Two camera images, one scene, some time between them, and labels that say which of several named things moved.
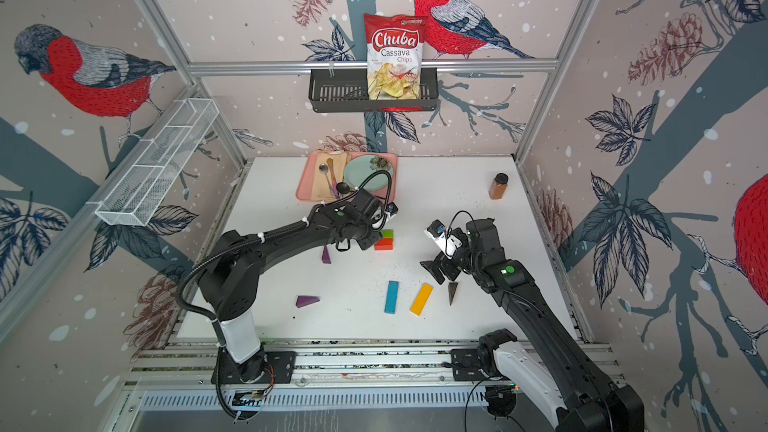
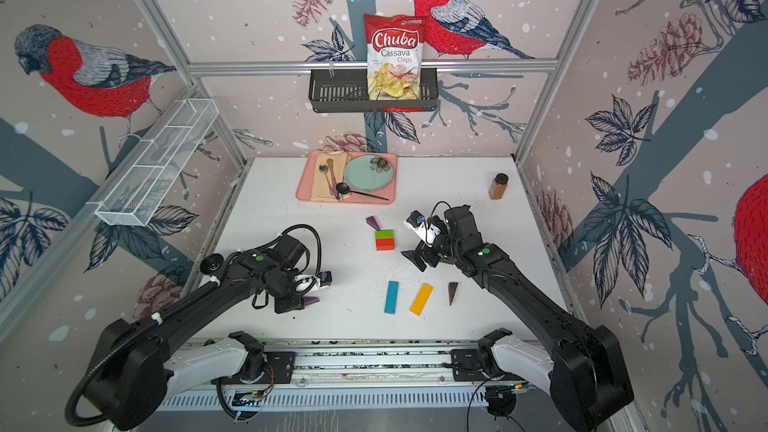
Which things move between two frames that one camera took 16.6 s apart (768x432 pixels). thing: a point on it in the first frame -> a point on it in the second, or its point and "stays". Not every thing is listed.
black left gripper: x=365 y=243 -> x=290 y=304
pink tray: x=329 y=174 stays
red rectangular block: x=384 y=244 stays
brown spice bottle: x=498 y=186 stays
